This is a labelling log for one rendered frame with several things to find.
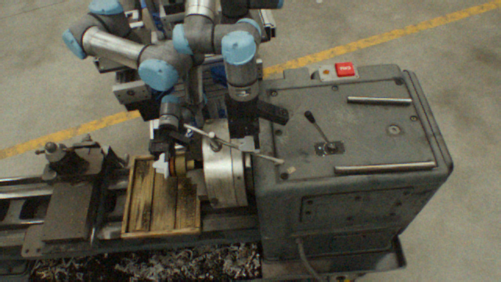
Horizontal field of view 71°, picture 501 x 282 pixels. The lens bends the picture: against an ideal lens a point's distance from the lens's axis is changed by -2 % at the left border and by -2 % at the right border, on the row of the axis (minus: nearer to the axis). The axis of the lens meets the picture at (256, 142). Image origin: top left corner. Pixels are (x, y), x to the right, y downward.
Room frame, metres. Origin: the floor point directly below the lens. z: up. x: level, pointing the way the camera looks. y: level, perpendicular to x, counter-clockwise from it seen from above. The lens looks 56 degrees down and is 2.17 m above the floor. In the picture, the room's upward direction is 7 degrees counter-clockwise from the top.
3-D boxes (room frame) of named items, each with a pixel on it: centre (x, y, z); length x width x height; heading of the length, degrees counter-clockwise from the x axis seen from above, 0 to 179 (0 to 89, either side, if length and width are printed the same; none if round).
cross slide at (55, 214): (0.69, 0.74, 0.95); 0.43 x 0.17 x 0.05; 178
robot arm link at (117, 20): (1.23, 0.52, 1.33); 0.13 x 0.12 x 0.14; 143
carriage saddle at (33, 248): (0.68, 0.79, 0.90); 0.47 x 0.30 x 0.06; 178
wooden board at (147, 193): (0.66, 0.39, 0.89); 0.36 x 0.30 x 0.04; 178
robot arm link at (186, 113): (0.94, 0.32, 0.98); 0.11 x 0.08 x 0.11; 143
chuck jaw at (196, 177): (0.57, 0.20, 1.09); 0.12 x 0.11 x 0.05; 178
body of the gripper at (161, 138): (0.77, 0.34, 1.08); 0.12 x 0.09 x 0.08; 177
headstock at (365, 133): (0.66, -0.28, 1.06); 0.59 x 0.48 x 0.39; 88
